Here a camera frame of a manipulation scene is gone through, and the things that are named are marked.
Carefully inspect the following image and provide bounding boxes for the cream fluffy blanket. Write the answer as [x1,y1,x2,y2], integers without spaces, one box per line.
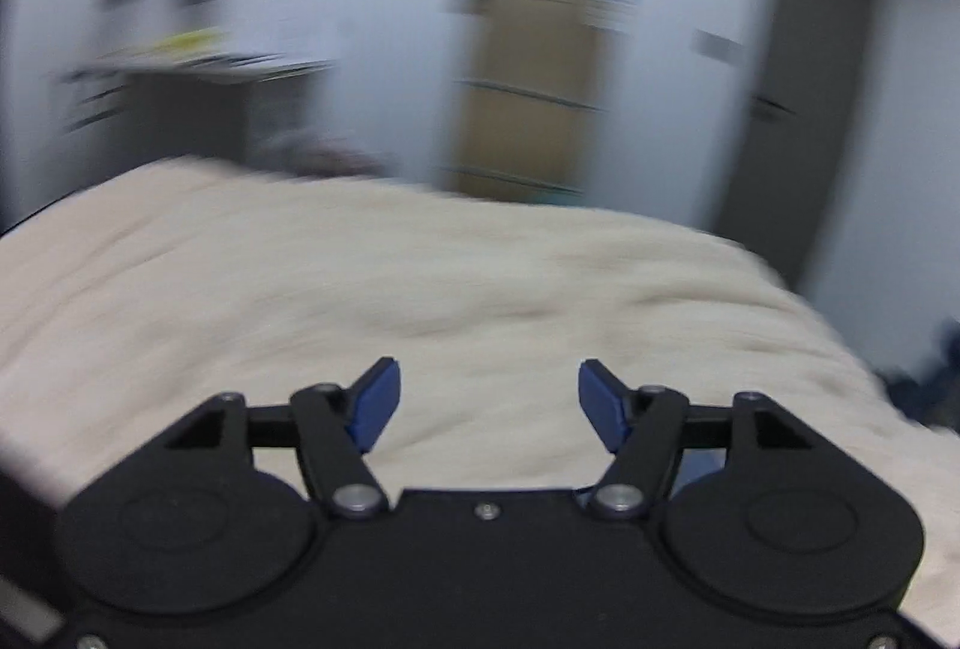
[0,157,946,649]

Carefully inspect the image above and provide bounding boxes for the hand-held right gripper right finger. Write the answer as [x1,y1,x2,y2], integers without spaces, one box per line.
[577,358,817,519]

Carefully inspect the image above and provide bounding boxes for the gold fridge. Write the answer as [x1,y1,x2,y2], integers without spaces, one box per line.
[442,0,638,200]

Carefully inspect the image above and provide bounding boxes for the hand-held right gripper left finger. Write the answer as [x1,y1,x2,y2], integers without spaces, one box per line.
[161,356,402,519]

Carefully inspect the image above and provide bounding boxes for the grey folding table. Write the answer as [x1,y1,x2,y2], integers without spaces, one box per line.
[52,49,338,170]

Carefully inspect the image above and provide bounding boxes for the grey wall switch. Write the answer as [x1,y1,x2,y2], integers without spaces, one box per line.
[694,29,743,61]

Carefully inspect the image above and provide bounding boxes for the grey door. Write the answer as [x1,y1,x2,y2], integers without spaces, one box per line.
[712,0,878,297]

